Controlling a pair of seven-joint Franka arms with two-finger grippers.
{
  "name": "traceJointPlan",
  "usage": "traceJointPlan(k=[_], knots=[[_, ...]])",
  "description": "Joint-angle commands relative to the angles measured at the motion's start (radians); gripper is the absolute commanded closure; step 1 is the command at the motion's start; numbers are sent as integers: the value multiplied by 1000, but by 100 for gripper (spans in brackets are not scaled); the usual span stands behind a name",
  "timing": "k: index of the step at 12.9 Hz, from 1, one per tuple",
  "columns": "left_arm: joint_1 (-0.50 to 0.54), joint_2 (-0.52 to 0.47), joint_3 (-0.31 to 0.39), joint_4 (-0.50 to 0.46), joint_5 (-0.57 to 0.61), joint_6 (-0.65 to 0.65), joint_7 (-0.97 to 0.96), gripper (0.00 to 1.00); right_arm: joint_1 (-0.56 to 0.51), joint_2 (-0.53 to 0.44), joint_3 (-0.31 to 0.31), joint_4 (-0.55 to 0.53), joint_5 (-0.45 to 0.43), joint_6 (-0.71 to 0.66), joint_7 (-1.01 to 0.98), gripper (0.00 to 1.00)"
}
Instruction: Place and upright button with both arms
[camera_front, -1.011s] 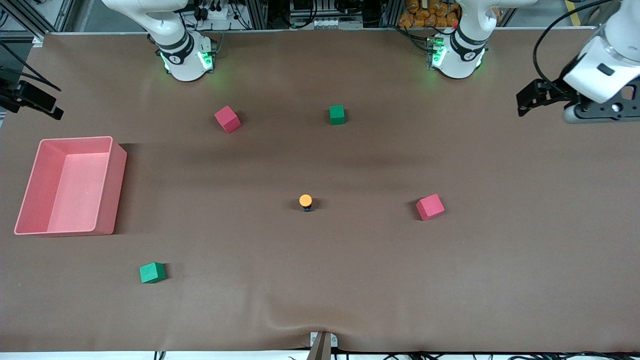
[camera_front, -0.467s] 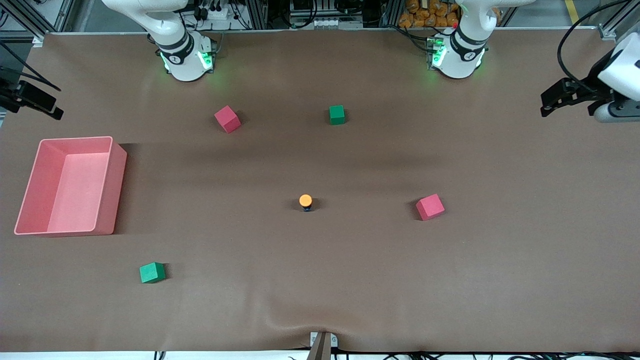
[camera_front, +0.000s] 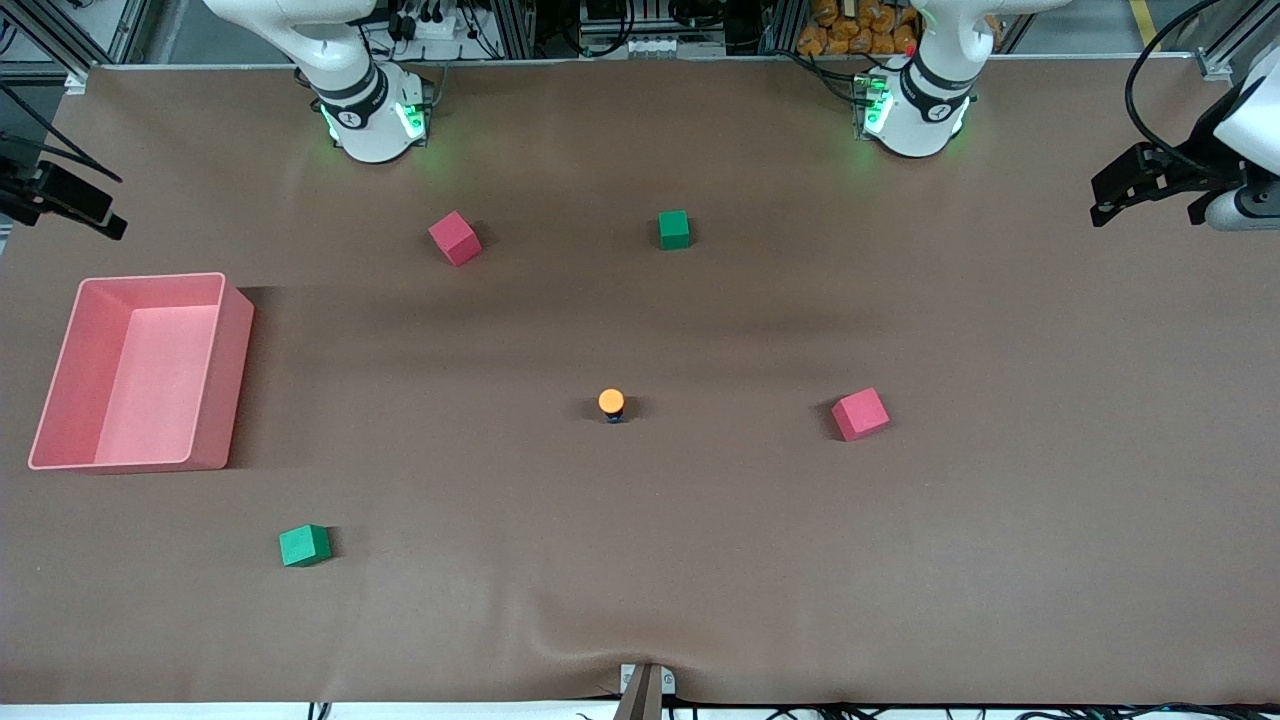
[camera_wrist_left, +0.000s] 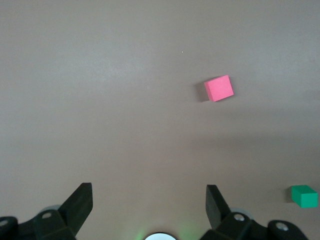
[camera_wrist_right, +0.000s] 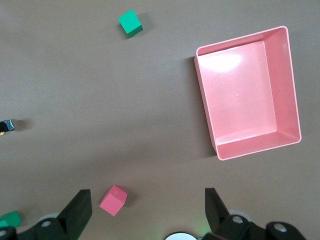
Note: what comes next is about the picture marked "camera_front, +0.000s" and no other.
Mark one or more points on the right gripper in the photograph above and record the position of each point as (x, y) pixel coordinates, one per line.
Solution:
(30, 190)

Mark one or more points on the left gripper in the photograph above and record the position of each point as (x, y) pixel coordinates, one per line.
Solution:
(1186, 166)

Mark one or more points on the yellow mushroom push button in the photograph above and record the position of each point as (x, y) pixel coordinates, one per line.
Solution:
(611, 401)

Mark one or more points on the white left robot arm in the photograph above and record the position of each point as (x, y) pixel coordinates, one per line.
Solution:
(920, 120)

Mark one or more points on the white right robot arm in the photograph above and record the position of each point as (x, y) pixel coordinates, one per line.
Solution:
(370, 130)

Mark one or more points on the pink plastic bin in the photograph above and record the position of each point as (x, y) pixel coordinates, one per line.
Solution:
(70, 380)

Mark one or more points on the bag of orange items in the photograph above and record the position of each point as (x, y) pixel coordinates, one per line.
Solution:
(860, 30)

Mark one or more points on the pink foam cube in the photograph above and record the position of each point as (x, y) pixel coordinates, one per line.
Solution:
(860, 414)
(455, 238)

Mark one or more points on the white power strip with plugs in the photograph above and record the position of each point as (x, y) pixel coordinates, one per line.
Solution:
(435, 28)

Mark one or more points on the green foam cube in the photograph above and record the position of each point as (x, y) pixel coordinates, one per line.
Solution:
(674, 230)
(304, 546)

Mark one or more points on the long white power strip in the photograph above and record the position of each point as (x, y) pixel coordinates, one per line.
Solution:
(650, 46)

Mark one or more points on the brown table cover sheet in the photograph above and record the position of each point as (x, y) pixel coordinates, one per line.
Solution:
(640, 560)

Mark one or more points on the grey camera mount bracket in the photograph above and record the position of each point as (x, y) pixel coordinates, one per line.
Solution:
(645, 690)

